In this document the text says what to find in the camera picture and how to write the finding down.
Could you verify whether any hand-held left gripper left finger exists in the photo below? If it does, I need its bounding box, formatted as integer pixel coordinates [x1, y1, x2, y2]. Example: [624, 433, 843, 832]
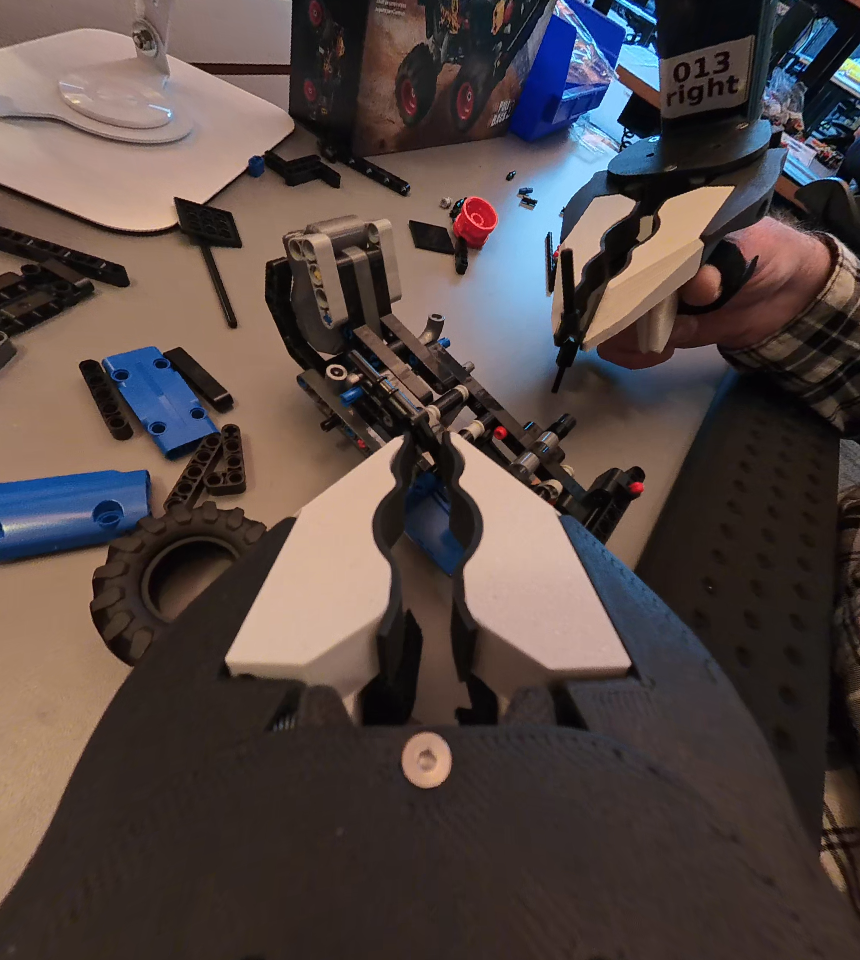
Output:
[224, 433, 405, 720]

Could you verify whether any toy truck chassis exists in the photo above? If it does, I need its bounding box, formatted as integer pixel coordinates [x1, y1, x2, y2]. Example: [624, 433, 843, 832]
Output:
[263, 213, 648, 577]

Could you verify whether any blue flat panel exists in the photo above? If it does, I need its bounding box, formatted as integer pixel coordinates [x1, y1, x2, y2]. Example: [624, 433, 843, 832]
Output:
[102, 347, 221, 460]

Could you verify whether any black rubber tyre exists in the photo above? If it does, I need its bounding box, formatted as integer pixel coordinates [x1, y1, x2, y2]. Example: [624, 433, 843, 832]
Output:
[90, 501, 269, 667]

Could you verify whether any grey desk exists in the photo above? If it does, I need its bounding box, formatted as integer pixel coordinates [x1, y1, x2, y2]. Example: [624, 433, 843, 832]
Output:
[0, 127, 738, 931]

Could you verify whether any blue curved panel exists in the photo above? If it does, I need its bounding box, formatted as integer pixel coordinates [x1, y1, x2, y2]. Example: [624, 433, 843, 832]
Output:
[0, 468, 153, 567]

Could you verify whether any cluttered storage shelf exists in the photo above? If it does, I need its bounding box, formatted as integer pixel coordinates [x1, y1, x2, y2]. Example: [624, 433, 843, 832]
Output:
[767, 0, 860, 177]

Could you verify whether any black chair armrest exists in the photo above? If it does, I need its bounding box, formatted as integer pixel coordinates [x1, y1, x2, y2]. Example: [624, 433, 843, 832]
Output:
[796, 176, 860, 256]

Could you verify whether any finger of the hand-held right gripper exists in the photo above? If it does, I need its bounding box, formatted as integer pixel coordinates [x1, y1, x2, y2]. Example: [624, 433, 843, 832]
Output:
[552, 189, 639, 346]
[582, 186, 736, 355]

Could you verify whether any person's right forearm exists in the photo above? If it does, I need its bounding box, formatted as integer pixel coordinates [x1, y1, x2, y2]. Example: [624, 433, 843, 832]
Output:
[721, 232, 860, 445]

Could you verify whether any black beam frame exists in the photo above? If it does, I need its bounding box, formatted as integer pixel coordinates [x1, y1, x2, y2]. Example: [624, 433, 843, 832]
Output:
[0, 262, 95, 335]

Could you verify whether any black angled beam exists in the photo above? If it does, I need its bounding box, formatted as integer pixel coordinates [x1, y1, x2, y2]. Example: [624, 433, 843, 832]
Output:
[163, 423, 247, 511]

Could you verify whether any monster truck toy box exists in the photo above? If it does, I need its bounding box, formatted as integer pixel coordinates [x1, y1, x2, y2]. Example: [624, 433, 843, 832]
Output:
[289, 0, 557, 157]

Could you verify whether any black holed beam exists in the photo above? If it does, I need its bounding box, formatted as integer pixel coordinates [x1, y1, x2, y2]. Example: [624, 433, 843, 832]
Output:
[79, 360, 134, 441]

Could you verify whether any black L-shaped beam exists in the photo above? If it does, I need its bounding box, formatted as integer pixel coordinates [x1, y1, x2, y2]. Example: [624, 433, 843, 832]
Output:
[263, 150, 342, 189]

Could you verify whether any red wheel rim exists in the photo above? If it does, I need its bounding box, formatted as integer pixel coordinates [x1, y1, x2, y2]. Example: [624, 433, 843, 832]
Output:
[452, 196, 500, 250]

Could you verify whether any black rod with connector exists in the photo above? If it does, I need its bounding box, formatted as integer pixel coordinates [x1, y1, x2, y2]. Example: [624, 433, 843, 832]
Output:
[550, 247, 590, 395]

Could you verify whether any black smooth beam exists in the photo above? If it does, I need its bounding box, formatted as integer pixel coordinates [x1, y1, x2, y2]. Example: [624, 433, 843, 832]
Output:
[163, 346, 236, 412]

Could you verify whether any white book stand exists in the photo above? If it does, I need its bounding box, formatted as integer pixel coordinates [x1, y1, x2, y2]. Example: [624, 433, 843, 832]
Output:
[0, 0, 296, 235]

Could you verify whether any black grid plate on axle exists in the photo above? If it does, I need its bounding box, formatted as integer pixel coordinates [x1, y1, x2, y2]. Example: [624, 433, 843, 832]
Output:
[173, 196, 243, 329]

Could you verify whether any long black beam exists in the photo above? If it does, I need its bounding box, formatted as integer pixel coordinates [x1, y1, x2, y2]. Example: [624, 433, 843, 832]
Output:
[0, 213, 131, 288]
[321, 138, 412, 198]

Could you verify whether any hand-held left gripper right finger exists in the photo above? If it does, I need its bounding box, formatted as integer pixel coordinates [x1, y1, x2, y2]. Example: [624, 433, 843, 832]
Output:
[445, 432, 634, 712]

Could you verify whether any blue storage bin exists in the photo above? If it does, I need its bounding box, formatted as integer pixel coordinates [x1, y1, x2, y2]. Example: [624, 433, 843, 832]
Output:
[508, 15, 626, 144]

